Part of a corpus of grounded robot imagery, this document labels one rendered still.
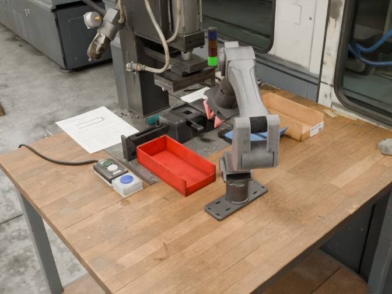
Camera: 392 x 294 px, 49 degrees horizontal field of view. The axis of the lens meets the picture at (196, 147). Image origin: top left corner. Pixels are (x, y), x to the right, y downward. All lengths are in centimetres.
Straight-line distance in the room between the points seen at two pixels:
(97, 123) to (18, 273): 106
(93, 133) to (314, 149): 80
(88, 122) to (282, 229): 90
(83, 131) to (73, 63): 302
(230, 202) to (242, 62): 42
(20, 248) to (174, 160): 140
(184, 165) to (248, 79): 51
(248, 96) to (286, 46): 108
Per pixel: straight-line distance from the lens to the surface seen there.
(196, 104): 160
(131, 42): 163
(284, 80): 203
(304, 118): 166
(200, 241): 114
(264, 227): 118
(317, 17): 186
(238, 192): 121
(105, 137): 161
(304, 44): 193
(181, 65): 145
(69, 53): 463
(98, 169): 139
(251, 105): 93
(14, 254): 261
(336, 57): 178
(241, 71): 100
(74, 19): 456
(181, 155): 143
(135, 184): 130
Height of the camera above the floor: 170
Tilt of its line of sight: 32 degrees down
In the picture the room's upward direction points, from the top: 2 degrees counter-clockwise
